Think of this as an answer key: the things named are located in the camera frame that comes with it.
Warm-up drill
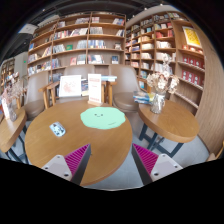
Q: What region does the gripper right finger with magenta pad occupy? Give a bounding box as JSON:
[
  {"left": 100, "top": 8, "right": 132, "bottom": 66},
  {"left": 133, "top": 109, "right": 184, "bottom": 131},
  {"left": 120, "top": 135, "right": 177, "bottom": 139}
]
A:
[{"left": 132, "top": 144, "right": 182, "bottom": 185}]

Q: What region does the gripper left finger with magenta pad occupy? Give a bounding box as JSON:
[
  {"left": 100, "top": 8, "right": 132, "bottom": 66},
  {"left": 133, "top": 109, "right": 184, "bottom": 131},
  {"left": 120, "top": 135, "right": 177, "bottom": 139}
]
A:
[{"left": 42, "top": 144, "right": 91, "bottom": 185}]

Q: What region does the white patterned computer mouse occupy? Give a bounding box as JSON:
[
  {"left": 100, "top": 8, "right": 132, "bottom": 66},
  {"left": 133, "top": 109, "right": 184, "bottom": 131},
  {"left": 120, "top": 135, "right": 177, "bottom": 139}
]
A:
[{"left": 50, "top": 122, "right": 66, "bottom": 137}]

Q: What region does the green smiley mouse pad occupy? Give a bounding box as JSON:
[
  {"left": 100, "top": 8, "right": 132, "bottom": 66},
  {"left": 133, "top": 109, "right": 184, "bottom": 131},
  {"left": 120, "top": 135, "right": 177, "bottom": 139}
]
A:
[{"left": 80, "top": 107, "right": 126, "bottom": 130}]

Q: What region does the round wooden centre table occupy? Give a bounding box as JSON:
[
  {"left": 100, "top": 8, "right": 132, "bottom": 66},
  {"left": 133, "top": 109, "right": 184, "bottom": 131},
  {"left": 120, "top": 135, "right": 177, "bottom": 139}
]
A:
[{"left": 25, "top": 101, "right": 132, "bottom": 186}]

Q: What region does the round wooden table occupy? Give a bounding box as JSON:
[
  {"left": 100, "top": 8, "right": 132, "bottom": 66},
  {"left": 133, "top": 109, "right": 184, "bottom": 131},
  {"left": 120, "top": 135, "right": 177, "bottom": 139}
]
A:
[
  {"left": 25, "top": 101, "right": 132, "bottom": 186},
  {"left": 138, "top": 100, "right": 199, "bottom": 157},
  {"left": 0, "top": 108, "right": 27, "bottom": 162}
]

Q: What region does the round wooden right table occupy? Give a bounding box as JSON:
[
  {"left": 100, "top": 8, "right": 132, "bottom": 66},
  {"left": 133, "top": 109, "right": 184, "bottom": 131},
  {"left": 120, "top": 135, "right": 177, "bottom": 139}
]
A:
[{"left": 138, "top": 100, "right": 199, "bottom": 157}]

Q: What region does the stack of books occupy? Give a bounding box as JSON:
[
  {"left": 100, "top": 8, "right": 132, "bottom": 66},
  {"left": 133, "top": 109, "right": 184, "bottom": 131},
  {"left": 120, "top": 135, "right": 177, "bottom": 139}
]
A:
[{"left": 133, "top": 91, "right": 155, "bottom": 104}]

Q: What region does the brown padded left chair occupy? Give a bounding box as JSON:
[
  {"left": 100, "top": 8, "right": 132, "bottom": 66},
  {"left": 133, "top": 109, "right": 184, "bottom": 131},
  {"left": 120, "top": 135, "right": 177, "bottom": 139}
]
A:
[{"left": 24, "top": 71, "right": 49, "bottom": 120}]

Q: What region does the brown padded chair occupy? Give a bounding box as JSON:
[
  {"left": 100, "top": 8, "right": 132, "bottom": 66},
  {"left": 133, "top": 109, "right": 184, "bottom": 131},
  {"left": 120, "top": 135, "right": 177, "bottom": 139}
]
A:
[
  {"left": 24, "top": 71, "right": 49, "bottom": 120},
  {"left": 109, "top": 63, "right": 149, "bottom": 114}
]

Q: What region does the round wooden left table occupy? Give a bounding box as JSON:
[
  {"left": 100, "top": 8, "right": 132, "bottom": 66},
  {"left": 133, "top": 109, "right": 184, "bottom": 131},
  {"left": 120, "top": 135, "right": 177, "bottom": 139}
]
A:
[{"left": 0, "top": 108, "right": 27, "bottom": 162}]

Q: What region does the white framed picture board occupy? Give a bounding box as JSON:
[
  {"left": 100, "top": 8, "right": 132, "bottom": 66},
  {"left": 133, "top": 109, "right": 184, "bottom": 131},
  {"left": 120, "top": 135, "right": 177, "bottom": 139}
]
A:
[{"left": 59, "top": 75, "right": 81, "bottom": 97}]

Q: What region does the glass vase with dried flowers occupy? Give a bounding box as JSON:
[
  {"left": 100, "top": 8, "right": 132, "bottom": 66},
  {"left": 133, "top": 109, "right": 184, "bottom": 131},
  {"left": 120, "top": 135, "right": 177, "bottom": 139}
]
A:
[{"left": 147, "top": 54, "right": 179, "bottom": 114}]

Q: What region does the wooden armchair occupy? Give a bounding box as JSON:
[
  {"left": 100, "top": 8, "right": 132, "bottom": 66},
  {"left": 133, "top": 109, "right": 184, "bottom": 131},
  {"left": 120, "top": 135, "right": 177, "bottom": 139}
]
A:
[{"left": 39, "top": 64, "right": 117, "bottom": 105}]

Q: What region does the white standing sign card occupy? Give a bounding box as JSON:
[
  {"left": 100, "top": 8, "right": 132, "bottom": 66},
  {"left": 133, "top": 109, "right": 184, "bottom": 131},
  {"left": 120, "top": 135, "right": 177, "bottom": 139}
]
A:
[{"left": 88, "top": 74, "right": 102, "bottom": 106}]

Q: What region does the brown padded right chair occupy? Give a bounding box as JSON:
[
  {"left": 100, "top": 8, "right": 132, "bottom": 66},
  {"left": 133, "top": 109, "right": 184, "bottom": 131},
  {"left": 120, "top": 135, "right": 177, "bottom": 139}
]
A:
[{"left": 109, "top": 63, "right": 149, "bottom": 114}]

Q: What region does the left vase with dried flowers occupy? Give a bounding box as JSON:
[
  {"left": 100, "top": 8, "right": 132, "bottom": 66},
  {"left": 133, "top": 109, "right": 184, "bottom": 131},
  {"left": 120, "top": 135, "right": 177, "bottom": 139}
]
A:
[{"left": 1, "top": 72, "right": 23, "bottom": 121}]

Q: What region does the large wooden bookshelf centre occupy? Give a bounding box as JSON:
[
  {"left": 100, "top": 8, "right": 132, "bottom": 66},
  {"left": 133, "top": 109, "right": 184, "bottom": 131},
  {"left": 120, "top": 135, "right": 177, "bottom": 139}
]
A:
[{"left": 27, "top": 11, "right": 126, "bottom": 77}]

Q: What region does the wooden bookshelf right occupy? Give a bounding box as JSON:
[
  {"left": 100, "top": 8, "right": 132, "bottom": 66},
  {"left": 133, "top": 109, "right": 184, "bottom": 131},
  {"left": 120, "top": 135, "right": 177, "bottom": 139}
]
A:
[{"left": 125, "top": 10, "right": 205, "bottom": 114}]

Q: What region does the yellow poster on shelf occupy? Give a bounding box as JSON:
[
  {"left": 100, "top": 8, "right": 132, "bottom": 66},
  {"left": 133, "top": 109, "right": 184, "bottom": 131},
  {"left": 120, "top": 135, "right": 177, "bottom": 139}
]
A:
[{"left": 182, "top": 26, "right": 202, "bottom": 48}]

